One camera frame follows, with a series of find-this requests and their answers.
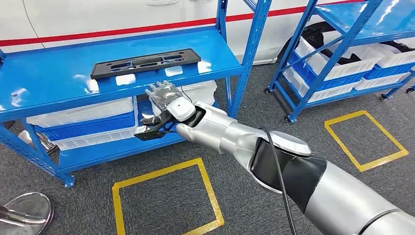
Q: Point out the black plastic frame part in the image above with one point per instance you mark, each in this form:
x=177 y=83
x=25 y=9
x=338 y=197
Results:
x=194 y=58

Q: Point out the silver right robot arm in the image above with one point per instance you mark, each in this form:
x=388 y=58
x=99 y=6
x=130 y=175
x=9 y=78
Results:
x=227 y=133

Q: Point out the black trim part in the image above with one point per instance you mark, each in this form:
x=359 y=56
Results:
x=316 y=37

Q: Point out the blue metal shelf rack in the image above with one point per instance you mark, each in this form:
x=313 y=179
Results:
x=48 y=74

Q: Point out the blue wheeled shelf rack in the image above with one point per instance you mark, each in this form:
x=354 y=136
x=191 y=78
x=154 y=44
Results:
x=389 y=19

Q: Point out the white plastic crate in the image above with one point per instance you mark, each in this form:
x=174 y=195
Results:
x=97 y=139
x=334 y=92
x=379 y=83

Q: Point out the translucent white plastic bin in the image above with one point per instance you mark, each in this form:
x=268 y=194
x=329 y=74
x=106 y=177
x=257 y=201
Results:
x=81 y=112

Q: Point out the white car with red stripe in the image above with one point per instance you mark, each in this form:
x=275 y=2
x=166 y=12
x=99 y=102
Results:
x=97 y=16

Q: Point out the shiny metal floor object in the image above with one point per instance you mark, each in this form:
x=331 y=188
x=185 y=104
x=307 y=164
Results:
x=45 y=144

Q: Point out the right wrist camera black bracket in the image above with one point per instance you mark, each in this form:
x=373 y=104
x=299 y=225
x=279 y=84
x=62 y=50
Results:
x=150 y=134

